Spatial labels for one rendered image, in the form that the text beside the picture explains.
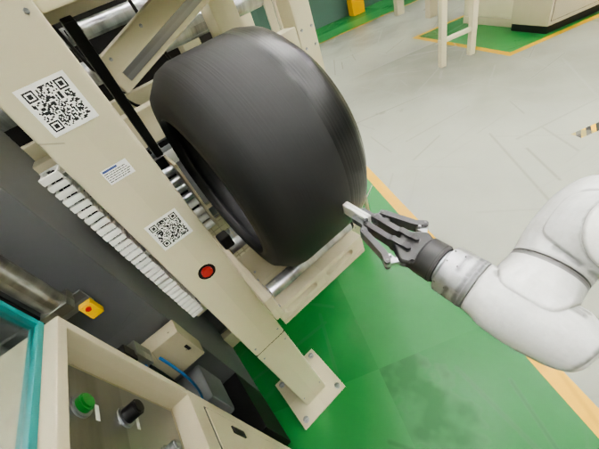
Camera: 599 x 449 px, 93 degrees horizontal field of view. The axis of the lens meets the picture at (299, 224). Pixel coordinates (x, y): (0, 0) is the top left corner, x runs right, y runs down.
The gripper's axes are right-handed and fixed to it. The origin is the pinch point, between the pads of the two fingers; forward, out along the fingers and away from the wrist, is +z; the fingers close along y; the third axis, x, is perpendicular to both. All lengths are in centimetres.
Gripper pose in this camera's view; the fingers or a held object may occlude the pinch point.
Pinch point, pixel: (356, 214)
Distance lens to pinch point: 64.3
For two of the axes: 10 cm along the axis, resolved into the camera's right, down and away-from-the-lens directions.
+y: -7.4, 6.0, -2.9
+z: -6.3, -4.8, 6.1
